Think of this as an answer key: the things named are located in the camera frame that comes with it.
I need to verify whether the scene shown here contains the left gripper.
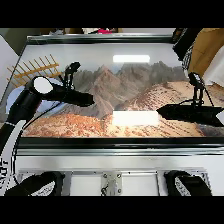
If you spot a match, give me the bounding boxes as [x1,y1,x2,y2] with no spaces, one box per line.
[63,88,86,106]

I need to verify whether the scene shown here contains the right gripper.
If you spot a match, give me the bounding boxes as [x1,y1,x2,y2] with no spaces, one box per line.
[173,104,218,127]

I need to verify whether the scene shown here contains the white garment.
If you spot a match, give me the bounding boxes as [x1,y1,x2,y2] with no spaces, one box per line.
[202,45,224,88]

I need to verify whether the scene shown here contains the wooden rack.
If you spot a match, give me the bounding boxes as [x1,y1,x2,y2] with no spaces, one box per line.
[6,53,63,89]

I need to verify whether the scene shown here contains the brown cardboard box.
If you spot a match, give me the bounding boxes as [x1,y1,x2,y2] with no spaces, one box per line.
[188,27,224,78]

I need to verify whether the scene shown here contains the red garment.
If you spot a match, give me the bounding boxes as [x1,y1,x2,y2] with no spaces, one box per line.
[96,28,115,35]

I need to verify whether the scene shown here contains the black garment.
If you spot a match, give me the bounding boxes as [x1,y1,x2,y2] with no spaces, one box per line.
[171,27,203,62]

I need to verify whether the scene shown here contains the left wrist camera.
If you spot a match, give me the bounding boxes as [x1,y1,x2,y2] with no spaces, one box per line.
[62,61,82,92]

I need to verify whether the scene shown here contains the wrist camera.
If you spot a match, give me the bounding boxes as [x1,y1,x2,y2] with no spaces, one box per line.
[62,61,82,92]
[187,71,206,108]

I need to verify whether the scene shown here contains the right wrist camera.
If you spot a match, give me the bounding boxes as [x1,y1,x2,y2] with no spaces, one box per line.
[187,71,206,108]

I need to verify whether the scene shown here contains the black cable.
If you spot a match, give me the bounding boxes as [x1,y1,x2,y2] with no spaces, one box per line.
[22,101,65,132]

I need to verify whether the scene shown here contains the silver frame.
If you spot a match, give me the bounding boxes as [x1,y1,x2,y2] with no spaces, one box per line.
[13,146,224,197]

